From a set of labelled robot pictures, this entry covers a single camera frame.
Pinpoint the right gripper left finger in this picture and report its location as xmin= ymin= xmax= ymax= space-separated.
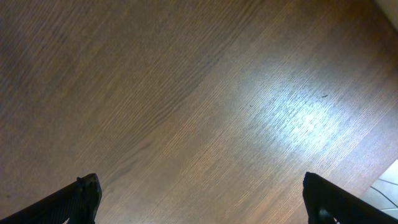
xmin=1 ymin=174 xmax=102 ymax=224

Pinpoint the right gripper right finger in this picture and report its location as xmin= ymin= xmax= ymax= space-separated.
xmin=302 ymin=172 xmax=397 ymax=224

